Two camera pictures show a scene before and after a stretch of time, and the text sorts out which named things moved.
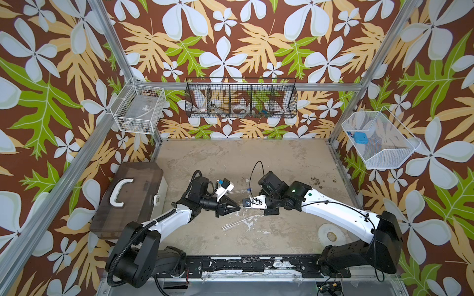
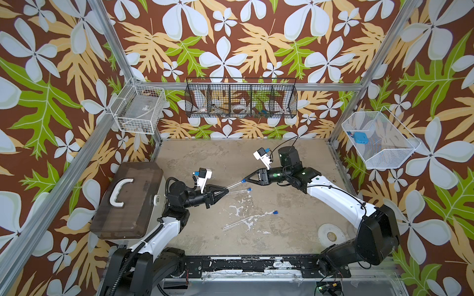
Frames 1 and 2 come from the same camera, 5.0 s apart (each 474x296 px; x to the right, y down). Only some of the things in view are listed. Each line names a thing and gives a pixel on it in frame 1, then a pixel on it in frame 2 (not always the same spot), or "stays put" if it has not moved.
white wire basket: x=139 y=108 stays put
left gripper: x=221 y=206 to x=207 y=198
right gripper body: x=272 y=203 to x=274 y=175
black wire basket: x=237 y=97 stays put
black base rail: x=271 y=266 stays put
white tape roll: x=330 y=234 stays put
